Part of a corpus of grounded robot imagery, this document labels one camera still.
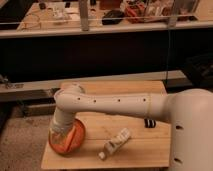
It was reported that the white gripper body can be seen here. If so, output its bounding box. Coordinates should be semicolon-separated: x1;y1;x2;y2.
49;123;72;142

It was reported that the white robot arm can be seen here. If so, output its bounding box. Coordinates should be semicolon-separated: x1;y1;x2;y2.
49;84;213;171

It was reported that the white plastic bottle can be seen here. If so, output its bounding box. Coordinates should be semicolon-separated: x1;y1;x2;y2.
98;128;131;160

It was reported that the black striped object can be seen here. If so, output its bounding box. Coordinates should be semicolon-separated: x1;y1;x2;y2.
144;119;156;128

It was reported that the wooden cutting board table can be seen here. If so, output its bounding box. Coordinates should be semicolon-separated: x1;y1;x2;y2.
40;80;172;171

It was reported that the black bag on bench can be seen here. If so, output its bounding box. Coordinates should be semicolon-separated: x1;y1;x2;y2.
102;10;124;25

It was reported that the red tool on bench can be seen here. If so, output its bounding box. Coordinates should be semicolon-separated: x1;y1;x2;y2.
125;4;145;23

